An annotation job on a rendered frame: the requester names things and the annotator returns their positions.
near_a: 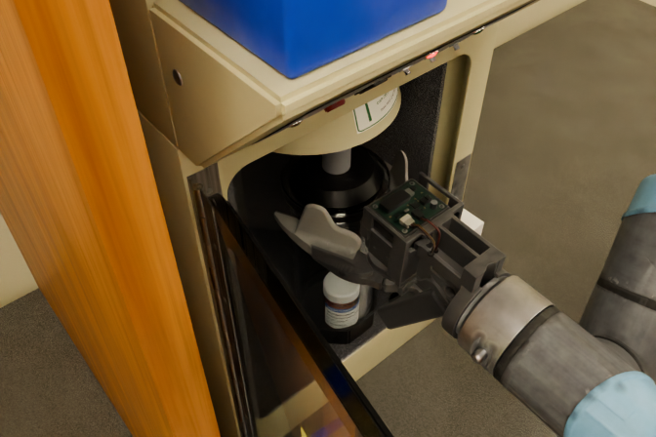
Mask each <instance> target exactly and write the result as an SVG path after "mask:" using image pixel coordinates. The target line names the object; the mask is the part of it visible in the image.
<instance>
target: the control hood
mask: <svg viewBox="0 0 656 437"><path fill-rule="evenodd" d="M532 1H533V2H534V3H533V2H532ZM538 1H540V0H535V1H534V0H447V5H446V8H445V9H444V10H443V11H441V12H440V13H437V14H435V15H433V16H431V17H429V18H427V19H424V20H421V21H419V22H417V23H414V24H412V25H410V26H408V27H406V28H403V29H401V30H399V31H397V32H395V33H394V34H391V35H389V36H387V37H385V38H383V39H380V40H378V41H376V42H374V43H372V44H369V45H367V46H365V47H363V48H361V49H359V50H356V51H354V52H352V53H350V54H348V55H345V56H343V57H341V58H339V59H337V60H333V61H331V62H329V63H327V64H325V65H322V66H320V67H318V68H316V69H315V70H312V71H310V72H308V73H306V74H304V75H301V76H299V77H297V78H294V79H291V78H288V77H286V76H285V75H283V74H282V73H280V72H279V71H278V70H276V69H275V68H273V67H272V66H271V65H269V64H268V63H266V62H265V61H264V60H262V59H260V58H259V57H258V56H256V55H255V54H253V53H252V52H251V51H249V50H248V49H246V48H245V47H244V46H242V45H241V44H239V43H238V42H237V41H235V40H234V39H232V38H231V37H230V36H228V35H227V34H225V33H224V32H223V31H221V30H220V29H218V28H217V27H216V26H214V25H213V24H211V23H210V22H209V21H207V20H205V19H204V18H203V17H201V16H200V15H198V14H197V13H196V12H194V11H193V10H191V9H190V7H188V6H187V5H185V4H184V3H183V2H181V1H180V0H157V1H154V2H153V5H151V6H152V8H151V9H149V11H150V16H151V21H152V25H153V30H154V35H155V40H156V44H157V49H158V54H159V58H160V62H161V67H162V72H163V77H164V81H165V86H166V91H167V96H168V100H169V104H170V109H171V114H172V118H173V123H174V128H175V133H176V137H177V142H178V147H179V150H180V151H181V152H182V153H183V154H184V155H185V156H186V157H187V158H188V159H189V160H190V161H191V162H192V163H193V164H194V165H195V166H198V165H199V166H202V167H203V168H206V167H208V166H210V165H212V164H214V163H216V162H218V161H220V160H222V159H224V158H226V157H227V156H229V155H231V154H233V153H235V152H237V151H239V150H241V149H243V148H245V147H247V146H249V145H251V144H253V143H255V142H256V141H258V140H260V139H262V138H264V137H266V136H268V135H269V134H271V133H273V132H275V131H276V130H278V129H280V128H282V127H283V126H285V125H287V124H289V123H290V122H292V121H294V120H296V119H297V118H299V117H301V116H303V115H304V114H306V113H308V112H310V111H312V110H314V109H315V108H317V107H319V106H321V105H323V104H325V103H327V102H329V101H331V100H333V99H336V98H338V97H340V96H342V95H344V94H346V93H348V92H350V91H352V90H354V89H356V88H358V87H360V86H362V85H364V84H366V83H368V82H370V81H372V80H374V79H376V78H378V77H380V76H382V75H385V74H387V73H389V72H391V71H393V70H395V69H397V68H399V67H400V66H402V65H404V64H406V63H408V62H410V61H412V60H415V59H417V58H419V57H421V56H423V55H425V54H427V53H429V52H431V51H433V50H435V49H437V48H439V47H441V46H443V45H445V44H447V43H449V42H451V41H453V40H455V39H457V38H459V37H461V36H463V35H465V34H468V33H470V32H472V31H474V30H476V29H478V28H480V27H482V26H483V25H485V24H487V23H489V22H491V21H493V20H496V19H498V18H500V17H502V16H504V15H506V14H508V13H510V12H512V11H514V10H516V9H518V8H520V7H522V6H524V5H526V4H528V3H530V2H532V4H531V3H530V5H529V4H528V6H527V5H526V7H525V6H524V8H523V7H522V9H521V10H523V9H525V8H527V7H529V6H531V5H533V4H535V3H536V2H538ZM521 10H519V11H521ZM519 11H517V12H519ZM517 12H515V13H517ZM515 13H513V14H515ZM513 14H512V15H513ZM510 16H511V15H510Z"/></svg>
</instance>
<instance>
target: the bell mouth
mask: <svg viewBox="0 0 656 437"><path fill-rule="evenodd" d="M400 105H401V93H400V89H399V87H397V88H395V89H393V90H391V91H389V92H387V93H385V94H384V95H382V96H380V97H378V98H376V99H373V100H371V101H369V102H367V103H365V104H363V105H361V106H359V107H357V108H356V109H354V110H352V111H350V112H349V113H347V114H345V115H343V116H341V117H339V118H337V119H335V120H333V121H331V122H329V123H327V124H325V125H323V126H321V127H319V128H317V129H315V130H313V131H312V132H310V133H308V134H306V135H304V136H302V137H300V138H298V139H295V140H293V141H291V142H289V143H287V144H285V145H283V146H281V147H279V148H277V149H276V150H274V151H272V152H276V153H282V154H291V155H318V154H327V153H333V152H338V151H342V150H346V149H349V148H352V147H355V146H358V145H360V144H362V143H364V142H366V141H368V140H370V139H372V138H374V137H376V136H377V135H378V134H380V133H381V132H382V131H384V130H385V129H386V128H387V127H388V126H389V125H390V124H391V122H392V121H393V120H394V118H395V117H396V115H397V113H398V111H399V108H400Z"/></svg>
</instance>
